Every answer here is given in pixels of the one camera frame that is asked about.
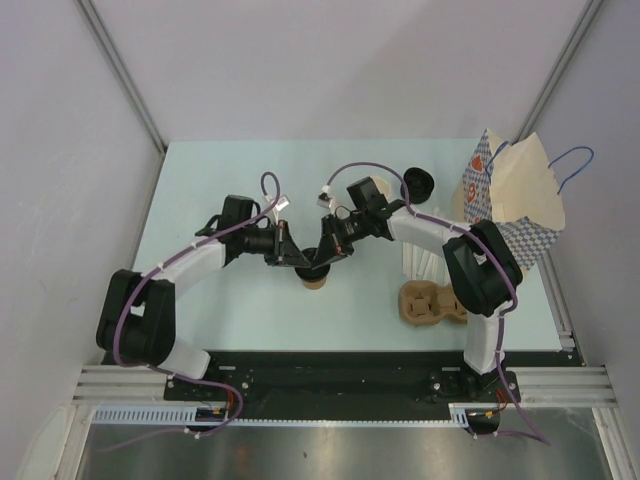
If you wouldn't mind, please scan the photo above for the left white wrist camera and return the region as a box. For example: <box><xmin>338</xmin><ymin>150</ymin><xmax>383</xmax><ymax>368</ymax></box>
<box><xmin>264</xmin><ymin>195</ymin><xmax>290</xmax><ymax>223</ymax></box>

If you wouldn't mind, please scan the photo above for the white wrapped straw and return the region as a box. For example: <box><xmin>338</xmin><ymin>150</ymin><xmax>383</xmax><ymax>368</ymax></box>
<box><xmin>417</xmin><ymin>250</ymin><xmax>438</xmax><ymax>280</ymax></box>
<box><xmin>402</xmin><ymin>243</ymin><xmax>412</xmax><ymax>277</ymax></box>
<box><xmin>410</xmin><ymin>245</ymin><xmax>424</xmax><ymax>280</ymax></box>
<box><xmin>432</xmin><ymin>205</ymin><xmax>449</xmax><ymax>279</ymax></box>

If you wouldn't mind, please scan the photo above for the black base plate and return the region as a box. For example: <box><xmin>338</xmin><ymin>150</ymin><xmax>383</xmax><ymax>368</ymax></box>
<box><xmin>101</xmin><ymin>349</ymin><xmax>584</xmax><ymax>407</ymax></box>

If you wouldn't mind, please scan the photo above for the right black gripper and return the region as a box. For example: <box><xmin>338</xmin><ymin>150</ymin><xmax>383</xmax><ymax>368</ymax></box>
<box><xmin>312</xmin><ymin>210</ymin><xmax>371</xmax><ymax>269</ymax></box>

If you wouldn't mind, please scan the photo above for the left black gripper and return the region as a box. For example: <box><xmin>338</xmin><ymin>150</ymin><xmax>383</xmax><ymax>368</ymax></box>
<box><xmin>239</xmin><ymin>220</ymin><xmax>309</xmax><ymax>268</ymax></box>

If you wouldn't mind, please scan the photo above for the blue checkered paper bag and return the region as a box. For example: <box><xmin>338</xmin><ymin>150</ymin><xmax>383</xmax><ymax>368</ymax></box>
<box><xmin>452</xmin><ymin>129</ymin><xmax>595</xmax><ymax>273</ymax></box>

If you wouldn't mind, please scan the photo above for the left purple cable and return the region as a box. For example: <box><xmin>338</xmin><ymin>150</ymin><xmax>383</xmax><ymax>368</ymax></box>
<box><xmin>97</xmin><ymin>171</ymin><xmax>291</xmax><ymax>453</ymax></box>

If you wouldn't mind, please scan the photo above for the white cable duct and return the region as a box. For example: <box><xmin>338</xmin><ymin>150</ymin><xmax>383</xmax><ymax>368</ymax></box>
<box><xmin>92</xmin><ymin>405</ymin><xmax>469</xmax><ymax>429</ymax></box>

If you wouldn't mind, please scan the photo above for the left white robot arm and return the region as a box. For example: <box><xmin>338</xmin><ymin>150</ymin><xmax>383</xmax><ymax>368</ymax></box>
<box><xmin>96</xmin><ymin>195</ymin><xmax>310</xmax><ymax>400</ymax></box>

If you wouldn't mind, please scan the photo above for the brown cardboard cup carrier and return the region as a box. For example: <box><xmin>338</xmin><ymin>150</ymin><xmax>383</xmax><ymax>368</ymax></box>
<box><xmin>398</xmin><ymin>280</ymin><xmax>468</xmax><ymax>327</ymax></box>

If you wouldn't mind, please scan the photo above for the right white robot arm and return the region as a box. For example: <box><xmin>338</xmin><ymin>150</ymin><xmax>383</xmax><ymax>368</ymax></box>
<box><xmin>311</xmin><ymin>177</ymin><xmax>522</xmax><ymax>401</ymax></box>

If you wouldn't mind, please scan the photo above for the single brown paper cup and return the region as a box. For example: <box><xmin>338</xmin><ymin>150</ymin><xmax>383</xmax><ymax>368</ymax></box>
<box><xmin>302</xmin><ymin>278</ymin><xmax>327</xmax><ymax>291</ymax></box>

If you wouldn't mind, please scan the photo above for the stack of brown paper cups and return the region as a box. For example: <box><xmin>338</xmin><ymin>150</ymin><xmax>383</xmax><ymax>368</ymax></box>
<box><xmin>371</xmin><ymin>176</ymin><xmax>392</xmax><ymax>202</ymax></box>

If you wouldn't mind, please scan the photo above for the black cup lid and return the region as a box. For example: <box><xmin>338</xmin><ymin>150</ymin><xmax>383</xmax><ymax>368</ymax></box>
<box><xmin>294</xmin><ymin>247</ymin><xmax>330</xmax><ymax>283</ymax></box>

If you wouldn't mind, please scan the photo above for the stack of black lids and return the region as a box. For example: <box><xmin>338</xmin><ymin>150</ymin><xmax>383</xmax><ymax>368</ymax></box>
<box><xmin>400</xmin><ymin>167</ymin><xmax>435</xmax><ymax>205</ymax></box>

